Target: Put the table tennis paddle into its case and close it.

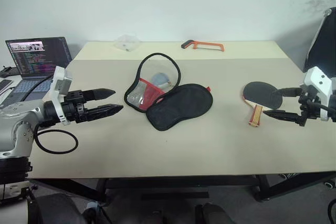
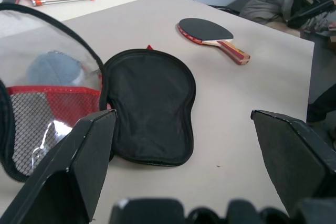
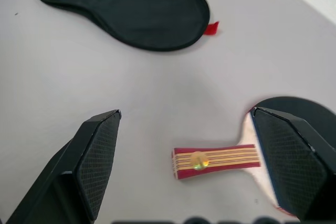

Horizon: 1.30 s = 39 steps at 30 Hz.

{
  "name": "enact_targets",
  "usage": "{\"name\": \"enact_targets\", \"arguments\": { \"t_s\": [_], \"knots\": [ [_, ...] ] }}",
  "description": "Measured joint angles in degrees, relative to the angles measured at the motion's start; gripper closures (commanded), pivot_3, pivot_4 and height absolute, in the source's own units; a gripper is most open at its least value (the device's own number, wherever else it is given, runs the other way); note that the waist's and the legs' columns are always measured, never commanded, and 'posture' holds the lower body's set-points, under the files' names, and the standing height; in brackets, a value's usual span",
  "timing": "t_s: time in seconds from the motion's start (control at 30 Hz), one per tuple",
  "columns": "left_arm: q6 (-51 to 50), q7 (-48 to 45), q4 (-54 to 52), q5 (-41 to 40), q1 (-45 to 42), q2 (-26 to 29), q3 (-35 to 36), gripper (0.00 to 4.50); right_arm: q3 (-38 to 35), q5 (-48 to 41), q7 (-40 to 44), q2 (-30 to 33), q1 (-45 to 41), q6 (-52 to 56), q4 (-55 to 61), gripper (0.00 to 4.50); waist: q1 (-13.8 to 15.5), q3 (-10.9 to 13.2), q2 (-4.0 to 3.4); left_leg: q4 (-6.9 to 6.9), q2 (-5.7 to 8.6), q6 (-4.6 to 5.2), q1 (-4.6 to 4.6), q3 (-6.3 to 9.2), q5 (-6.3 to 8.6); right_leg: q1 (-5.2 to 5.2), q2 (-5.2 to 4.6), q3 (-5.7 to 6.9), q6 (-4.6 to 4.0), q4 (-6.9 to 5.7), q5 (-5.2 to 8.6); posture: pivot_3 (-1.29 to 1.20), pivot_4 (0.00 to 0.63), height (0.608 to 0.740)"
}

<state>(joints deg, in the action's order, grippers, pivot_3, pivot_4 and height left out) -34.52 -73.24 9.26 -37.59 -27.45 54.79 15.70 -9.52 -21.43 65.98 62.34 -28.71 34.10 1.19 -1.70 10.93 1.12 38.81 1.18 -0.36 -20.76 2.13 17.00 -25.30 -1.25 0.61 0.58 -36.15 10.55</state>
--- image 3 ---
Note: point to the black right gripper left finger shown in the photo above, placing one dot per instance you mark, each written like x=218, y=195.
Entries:
x=78, y=171

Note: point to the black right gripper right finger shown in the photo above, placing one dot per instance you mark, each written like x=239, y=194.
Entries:
x=294, y=166

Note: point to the table tennis paddle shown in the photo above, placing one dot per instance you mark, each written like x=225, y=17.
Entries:
x=223, y=159

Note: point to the black zippered paddle case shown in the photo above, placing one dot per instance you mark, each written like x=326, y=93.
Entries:
x=126, y=6

